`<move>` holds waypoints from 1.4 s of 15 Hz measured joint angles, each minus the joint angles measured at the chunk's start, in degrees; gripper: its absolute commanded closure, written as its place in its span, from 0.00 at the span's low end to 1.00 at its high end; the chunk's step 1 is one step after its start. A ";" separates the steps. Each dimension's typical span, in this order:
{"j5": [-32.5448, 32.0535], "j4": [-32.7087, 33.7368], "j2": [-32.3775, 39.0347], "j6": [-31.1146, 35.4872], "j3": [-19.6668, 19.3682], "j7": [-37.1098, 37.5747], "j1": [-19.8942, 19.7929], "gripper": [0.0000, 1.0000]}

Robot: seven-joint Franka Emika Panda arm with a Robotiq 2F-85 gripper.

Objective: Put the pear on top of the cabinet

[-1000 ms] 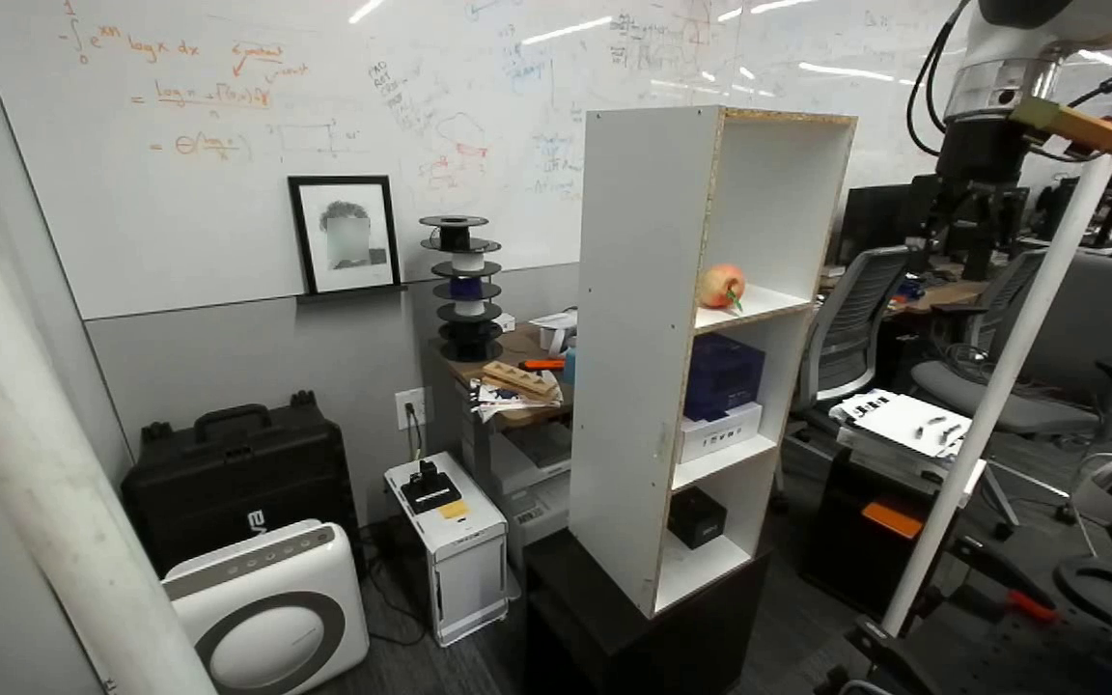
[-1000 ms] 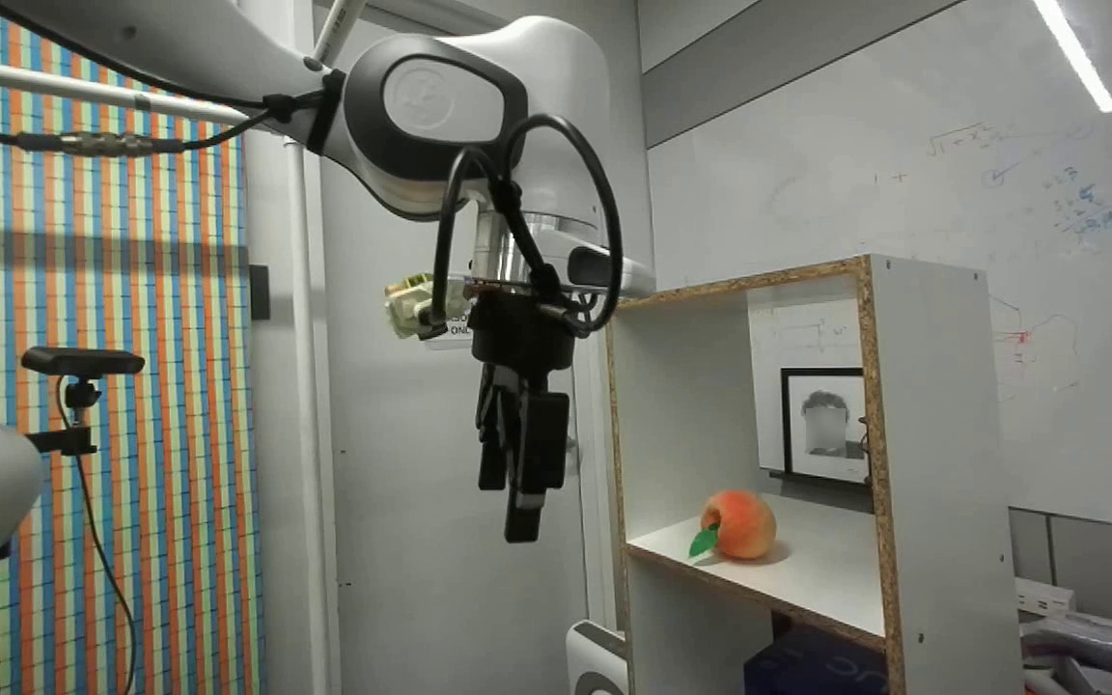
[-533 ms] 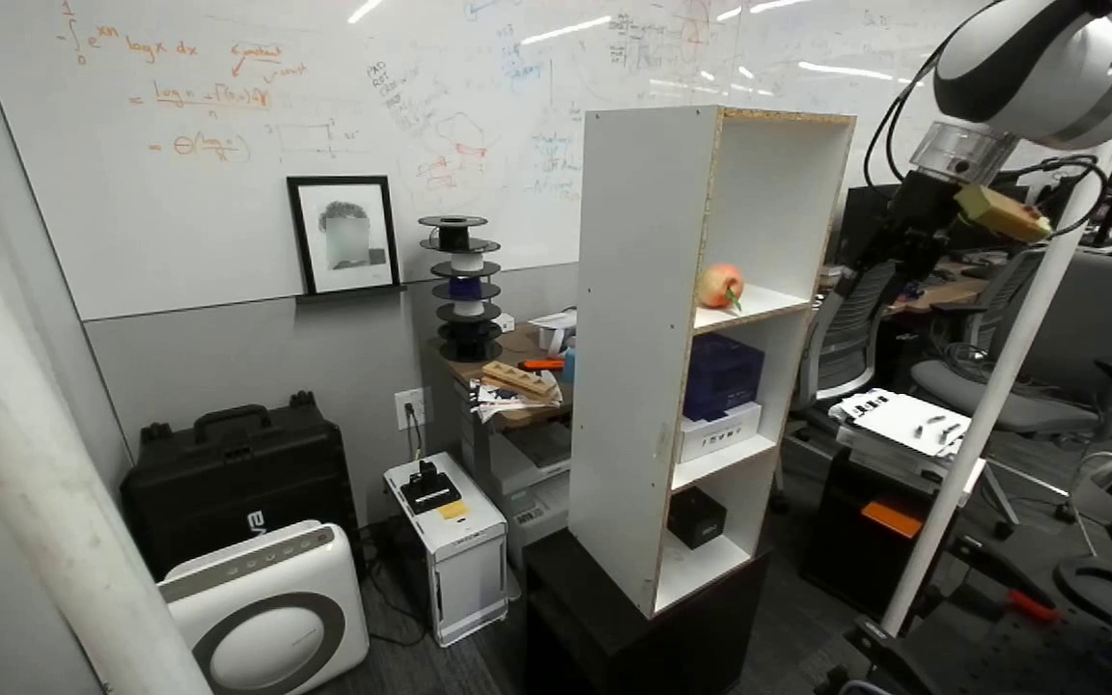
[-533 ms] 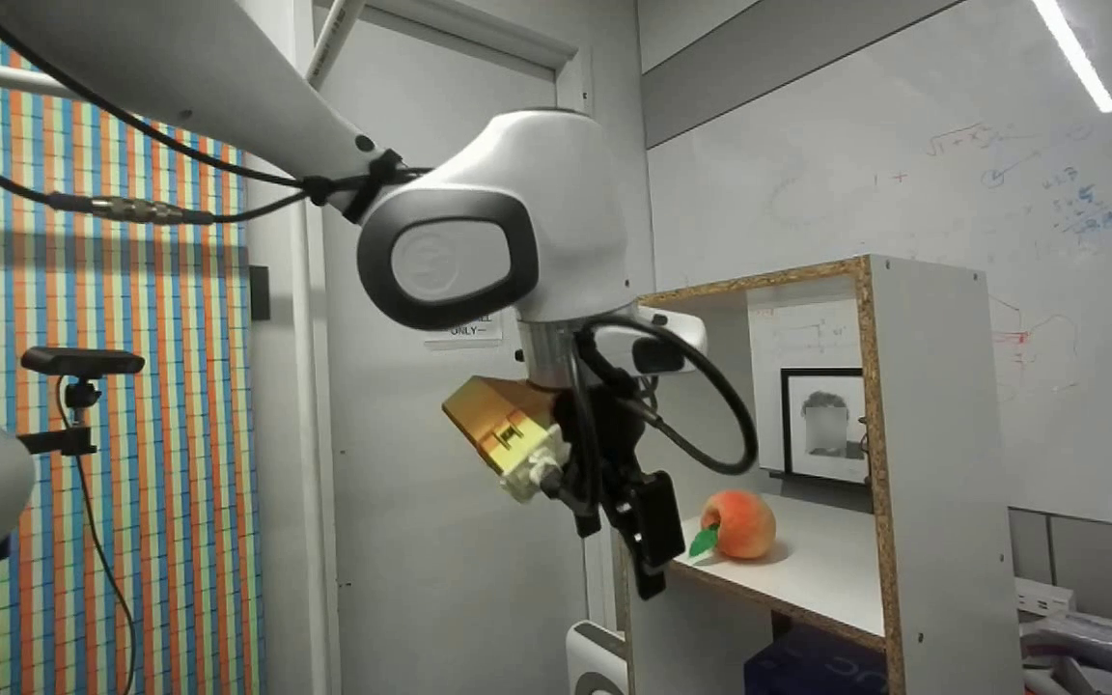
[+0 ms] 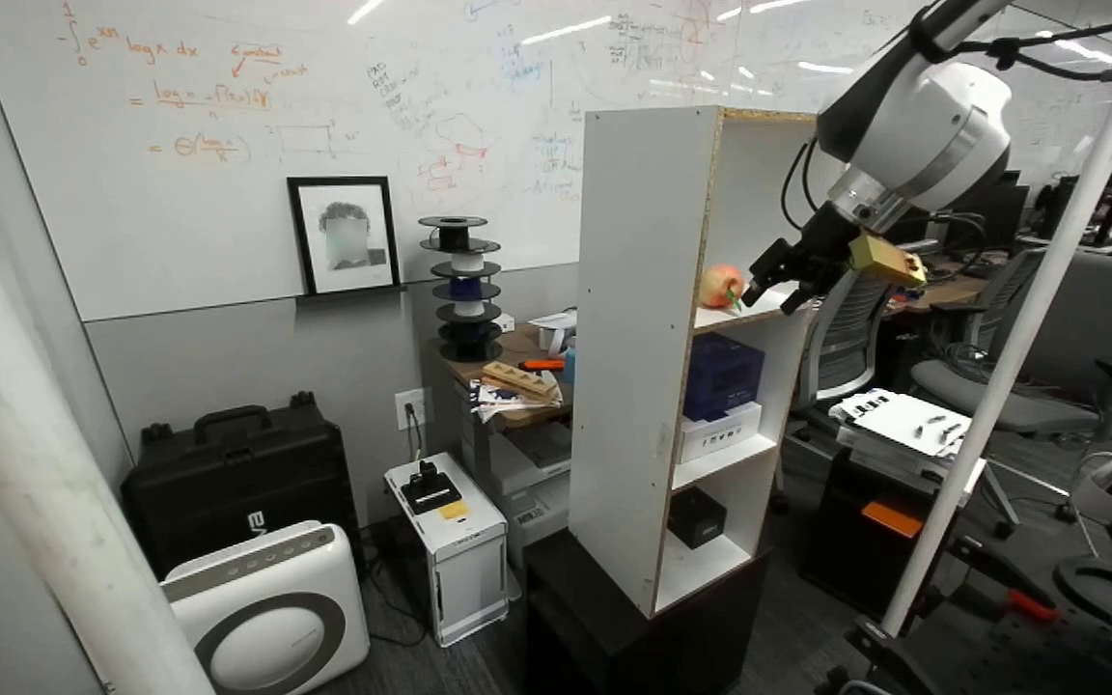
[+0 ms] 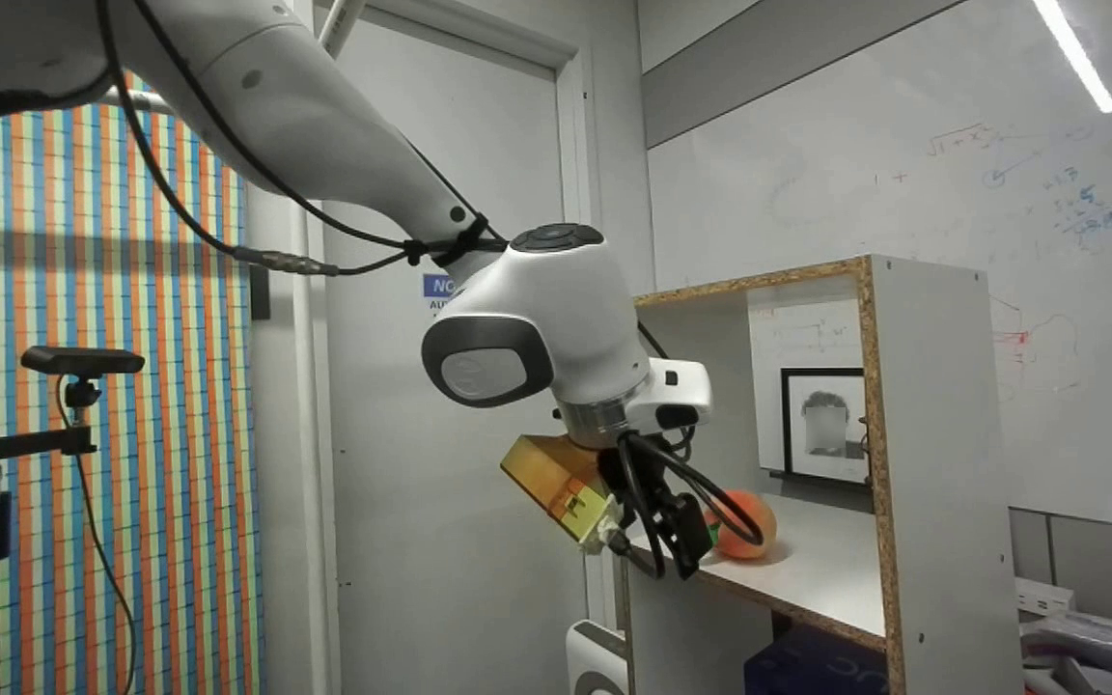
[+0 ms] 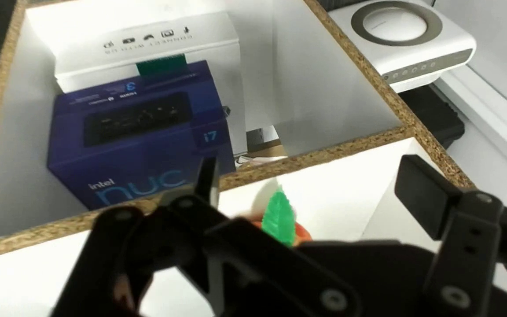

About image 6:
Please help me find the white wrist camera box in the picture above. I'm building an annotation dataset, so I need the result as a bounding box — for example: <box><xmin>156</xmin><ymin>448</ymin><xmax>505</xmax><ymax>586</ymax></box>
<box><xmin>627</xmin><ymin>355</ymin><xmax>719</xmax><ymax>438</ymax></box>

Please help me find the black framed portrait picture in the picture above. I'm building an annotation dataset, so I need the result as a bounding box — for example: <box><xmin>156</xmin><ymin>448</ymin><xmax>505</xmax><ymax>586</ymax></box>
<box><xmin>782</xmin><ymin>362</ymin><xmax>874</xmax><ymax>488</ymax></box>

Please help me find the yellow orange box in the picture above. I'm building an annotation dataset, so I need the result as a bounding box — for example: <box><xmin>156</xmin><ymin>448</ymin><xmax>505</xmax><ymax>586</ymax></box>
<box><xmin>497</xmin><ymin>433</ymin><xmax>621</xmax><ymax>557</ymax></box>

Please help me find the black camera on stand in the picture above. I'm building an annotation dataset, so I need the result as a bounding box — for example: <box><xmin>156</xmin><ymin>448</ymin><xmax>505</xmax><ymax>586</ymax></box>
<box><xmin>0</xmin><ymin>339</ymin><xmax>149</xmax><ymax>695</ymax></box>

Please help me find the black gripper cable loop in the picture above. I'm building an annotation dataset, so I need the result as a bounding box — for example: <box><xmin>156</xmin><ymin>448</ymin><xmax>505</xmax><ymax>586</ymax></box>
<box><xmin>616</xmin><ymin>429</ymin><xmax>768</xmax><ymax>548</ymax></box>

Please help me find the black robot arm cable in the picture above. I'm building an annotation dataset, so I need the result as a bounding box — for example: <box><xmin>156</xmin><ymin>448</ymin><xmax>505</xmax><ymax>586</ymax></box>
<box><xmin>0</xmin><ymin>0</ymin><xmax>509</xmax><ymax>281</ymax></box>

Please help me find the whiteboard with writing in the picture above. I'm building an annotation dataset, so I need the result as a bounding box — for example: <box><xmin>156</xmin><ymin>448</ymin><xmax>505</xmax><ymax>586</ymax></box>
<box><xmin>641</xmin><ymin>0</ymin><xmax>1112</xmax><ymax>535</ymax></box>

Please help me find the white door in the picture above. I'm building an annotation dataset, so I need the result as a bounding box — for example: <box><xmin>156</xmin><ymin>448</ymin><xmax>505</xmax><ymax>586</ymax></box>
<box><xmin>306</xmin><ymin>0</ymin><xmax>627</xmax><ymax>695</ymax></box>

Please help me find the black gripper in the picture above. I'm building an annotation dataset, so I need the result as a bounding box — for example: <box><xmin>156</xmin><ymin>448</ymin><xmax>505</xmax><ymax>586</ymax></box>
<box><xmin>600</xmin><ymin>429</ymin><xmax>719</xmax><ymax>585</ymax></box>

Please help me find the white open shelf cabinet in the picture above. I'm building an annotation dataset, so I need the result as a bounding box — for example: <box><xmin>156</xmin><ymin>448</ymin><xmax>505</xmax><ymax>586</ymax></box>
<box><xmin>627</xmin><ymin>253</ymin><xmax>1028</xmax><ymax>695</ymax></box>

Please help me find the orange pear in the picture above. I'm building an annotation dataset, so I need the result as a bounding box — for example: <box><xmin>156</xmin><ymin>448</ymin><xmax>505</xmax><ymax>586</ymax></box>
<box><xmin>703</xmin><ymin>483</ymin><xmax>782</xmax><ymax>564</ymax></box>

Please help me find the white plastic equipment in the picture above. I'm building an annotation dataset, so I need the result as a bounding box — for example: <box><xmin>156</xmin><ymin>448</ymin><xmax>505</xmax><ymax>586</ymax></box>
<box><xmin>1012</xmin><ymin>577</ymin><xmax>1112</xmax><ymax>695</ymax></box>

